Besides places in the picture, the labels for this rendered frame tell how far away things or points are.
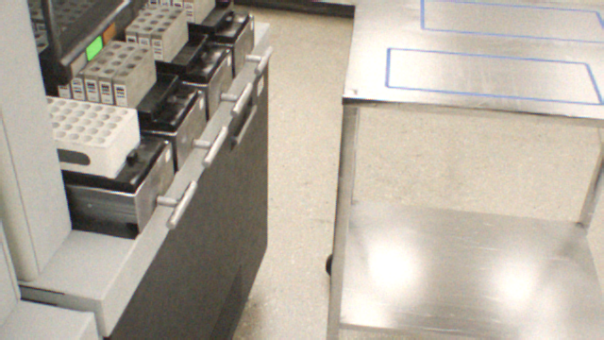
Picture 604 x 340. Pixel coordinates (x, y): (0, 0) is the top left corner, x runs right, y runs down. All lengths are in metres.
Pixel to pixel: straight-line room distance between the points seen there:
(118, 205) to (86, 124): 0.12
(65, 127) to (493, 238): 1.08
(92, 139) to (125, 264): 0.17
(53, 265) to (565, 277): 1.13
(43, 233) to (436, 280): 0.93
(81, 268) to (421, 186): 1.55
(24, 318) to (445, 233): 1.09
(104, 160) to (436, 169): 1.62
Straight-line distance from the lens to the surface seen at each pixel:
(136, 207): 1.03
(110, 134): 1.04
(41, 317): 0.98
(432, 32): 1.44
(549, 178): 2.56
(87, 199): 1.06
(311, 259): 2.10
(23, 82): 0.91
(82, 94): 1.18
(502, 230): 1.84
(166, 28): 1.27
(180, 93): 1.21
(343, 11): 3.46
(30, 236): 0.99
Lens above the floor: 1.42
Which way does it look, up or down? 36 degrees down
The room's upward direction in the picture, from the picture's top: 2 degrees clockwise
